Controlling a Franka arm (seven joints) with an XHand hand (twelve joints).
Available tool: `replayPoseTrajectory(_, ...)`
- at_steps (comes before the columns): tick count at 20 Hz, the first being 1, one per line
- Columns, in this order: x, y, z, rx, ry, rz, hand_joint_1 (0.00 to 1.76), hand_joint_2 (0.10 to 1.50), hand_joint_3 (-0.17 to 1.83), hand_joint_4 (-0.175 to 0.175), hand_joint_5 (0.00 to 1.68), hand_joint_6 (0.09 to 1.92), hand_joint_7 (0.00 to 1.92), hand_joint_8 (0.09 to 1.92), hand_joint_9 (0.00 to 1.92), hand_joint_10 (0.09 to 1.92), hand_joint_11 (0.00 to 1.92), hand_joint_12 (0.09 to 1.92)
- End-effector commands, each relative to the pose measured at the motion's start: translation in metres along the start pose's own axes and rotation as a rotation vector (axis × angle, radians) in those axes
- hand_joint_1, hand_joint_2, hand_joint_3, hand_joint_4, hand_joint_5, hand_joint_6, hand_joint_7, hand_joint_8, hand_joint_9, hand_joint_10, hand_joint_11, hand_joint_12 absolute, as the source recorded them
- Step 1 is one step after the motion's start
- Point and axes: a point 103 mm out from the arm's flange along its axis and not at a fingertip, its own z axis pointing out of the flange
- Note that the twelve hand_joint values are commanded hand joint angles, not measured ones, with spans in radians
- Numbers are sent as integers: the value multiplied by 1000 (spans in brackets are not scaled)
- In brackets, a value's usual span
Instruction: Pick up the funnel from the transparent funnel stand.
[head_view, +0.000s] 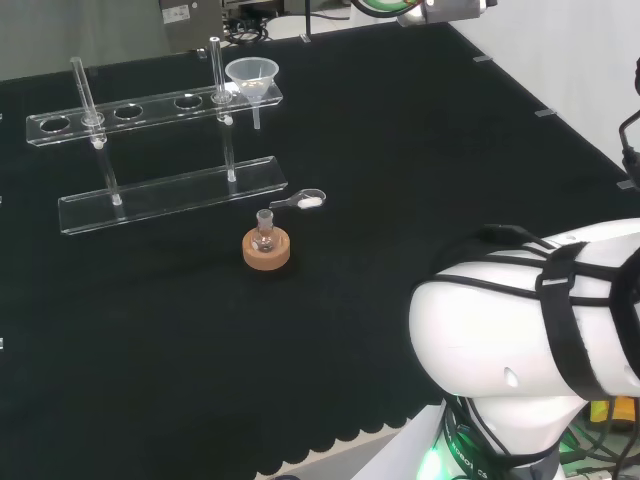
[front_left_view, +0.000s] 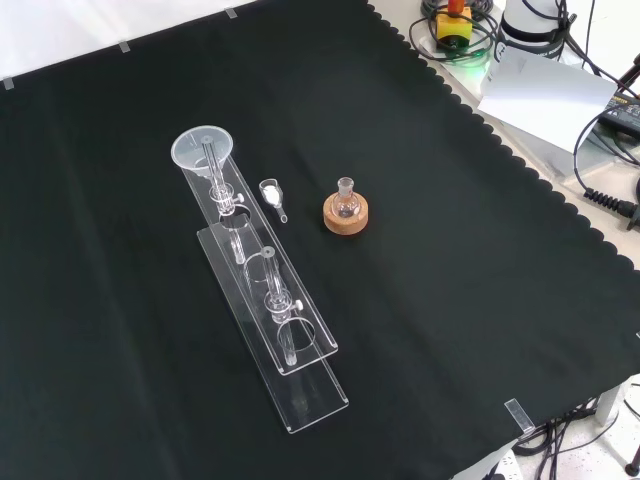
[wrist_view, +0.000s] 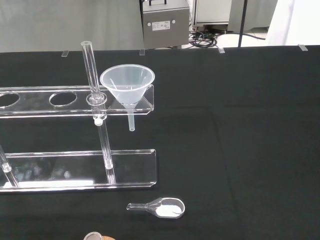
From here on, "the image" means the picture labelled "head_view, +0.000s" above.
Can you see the clear plastic funnel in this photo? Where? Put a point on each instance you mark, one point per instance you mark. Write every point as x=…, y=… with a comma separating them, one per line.
x=251, y=75

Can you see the glass weighing funnel white powder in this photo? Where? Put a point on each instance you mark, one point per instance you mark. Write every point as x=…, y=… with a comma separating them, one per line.
x=307, y=201

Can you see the clear acrylic funnel stand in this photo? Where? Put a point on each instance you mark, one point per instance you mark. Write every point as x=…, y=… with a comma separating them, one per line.
x=165, y=197

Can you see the small round-bottom glass flask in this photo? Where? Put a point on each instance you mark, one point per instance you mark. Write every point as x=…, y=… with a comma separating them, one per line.
x=263, y=240

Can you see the black cloth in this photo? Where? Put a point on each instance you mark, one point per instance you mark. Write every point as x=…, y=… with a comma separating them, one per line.
x=350, y=175

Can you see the grey metal box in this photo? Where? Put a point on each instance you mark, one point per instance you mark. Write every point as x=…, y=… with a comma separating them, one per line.
x=190, y=25

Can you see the yellow stop button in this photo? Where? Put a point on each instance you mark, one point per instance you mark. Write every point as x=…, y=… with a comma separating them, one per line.
x=600, y=412

